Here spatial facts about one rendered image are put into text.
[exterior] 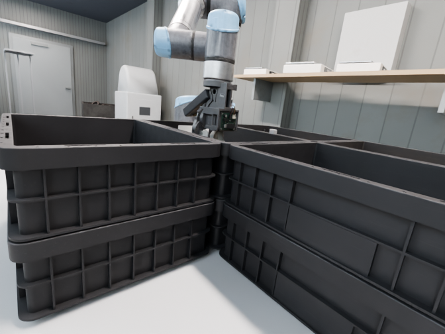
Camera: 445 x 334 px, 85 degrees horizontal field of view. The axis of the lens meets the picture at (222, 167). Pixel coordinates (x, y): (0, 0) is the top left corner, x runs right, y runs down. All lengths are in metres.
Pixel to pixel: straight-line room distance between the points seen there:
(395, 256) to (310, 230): 0.09
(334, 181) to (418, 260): 0.11
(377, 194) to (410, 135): 2.32
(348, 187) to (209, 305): 0.26
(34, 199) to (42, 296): 0.13
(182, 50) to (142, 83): 4.20
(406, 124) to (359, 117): 0.39
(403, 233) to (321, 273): 0.11
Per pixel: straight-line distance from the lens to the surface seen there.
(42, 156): 0.33
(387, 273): 0.34
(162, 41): 0.74
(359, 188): 0.31
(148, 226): 0.40
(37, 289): 0.41
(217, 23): 0.63
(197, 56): 0.73
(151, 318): 0.41
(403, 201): 0.30
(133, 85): 4.83
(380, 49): 2.66
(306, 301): 0.40
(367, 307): 0.37
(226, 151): 0.44
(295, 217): 0.36
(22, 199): 0.35
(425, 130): 2.60
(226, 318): 0.41
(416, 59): 2.69
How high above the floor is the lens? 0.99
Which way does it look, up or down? 14 degrees down
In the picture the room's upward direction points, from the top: 6 degrees clockwise
